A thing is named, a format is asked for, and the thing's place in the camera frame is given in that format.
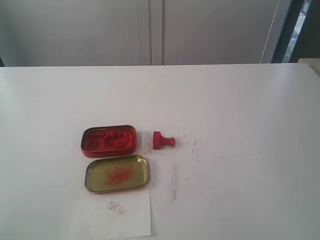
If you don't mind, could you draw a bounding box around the red stamp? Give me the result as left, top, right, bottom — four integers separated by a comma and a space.
152, 131, 175, 150

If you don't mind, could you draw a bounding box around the gold tin lid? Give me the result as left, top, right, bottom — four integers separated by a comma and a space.
84, 155, 149, 194

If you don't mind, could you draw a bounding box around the white paper sheet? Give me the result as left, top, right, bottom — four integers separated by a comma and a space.
72, 185, 152, 240

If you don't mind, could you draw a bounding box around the white cabinet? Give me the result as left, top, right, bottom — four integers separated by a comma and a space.
0, 0, 290, 67

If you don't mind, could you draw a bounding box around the red ink paste tin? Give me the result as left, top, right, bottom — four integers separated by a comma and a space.
80, 125, 137, 158

